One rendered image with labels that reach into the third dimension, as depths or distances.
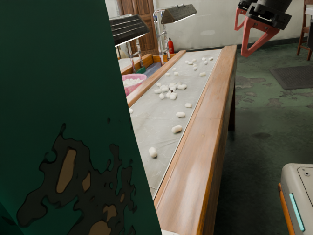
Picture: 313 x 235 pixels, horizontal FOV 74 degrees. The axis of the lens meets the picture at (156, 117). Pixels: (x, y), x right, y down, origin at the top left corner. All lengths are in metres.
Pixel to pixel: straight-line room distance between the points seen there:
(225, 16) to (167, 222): 5.10
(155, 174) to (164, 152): 0.09
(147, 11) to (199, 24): 1.27
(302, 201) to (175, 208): 0.80
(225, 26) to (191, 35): 0.79
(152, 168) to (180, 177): 0.11
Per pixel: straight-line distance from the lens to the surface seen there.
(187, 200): 0.46
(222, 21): 5.35
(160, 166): 0.58
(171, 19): 1.23
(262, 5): 0.46
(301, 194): 1.19
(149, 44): 5.64
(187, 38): 5.45
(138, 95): 1.04
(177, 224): 0.43
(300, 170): 1.31
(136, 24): 0.82
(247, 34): 0.50
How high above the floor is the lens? 1.11
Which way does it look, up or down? 27 degrees down
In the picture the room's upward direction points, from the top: 11 degrees counter-clockwise
